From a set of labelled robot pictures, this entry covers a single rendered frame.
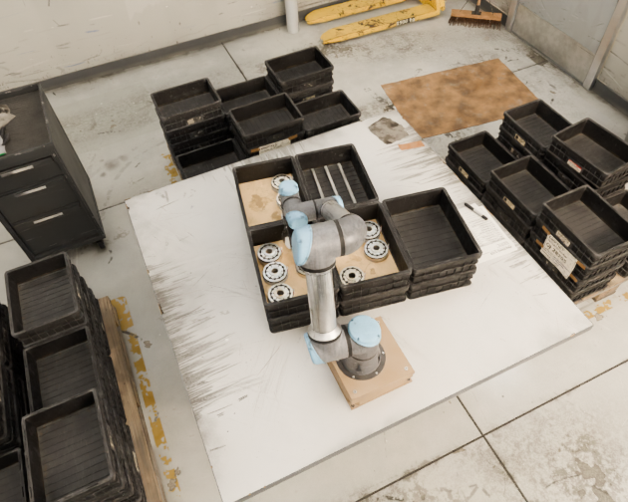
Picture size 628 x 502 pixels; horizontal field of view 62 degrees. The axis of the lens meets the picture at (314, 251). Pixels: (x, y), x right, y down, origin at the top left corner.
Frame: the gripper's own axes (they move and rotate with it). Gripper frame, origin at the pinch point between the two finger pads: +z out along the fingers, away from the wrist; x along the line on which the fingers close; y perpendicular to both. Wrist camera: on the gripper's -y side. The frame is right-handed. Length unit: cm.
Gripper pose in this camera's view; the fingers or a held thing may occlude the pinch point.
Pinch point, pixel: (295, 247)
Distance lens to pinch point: 224.2
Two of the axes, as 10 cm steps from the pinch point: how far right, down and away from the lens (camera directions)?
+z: 0.4, 6.2, 7.9
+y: -1.6, -7.7, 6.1
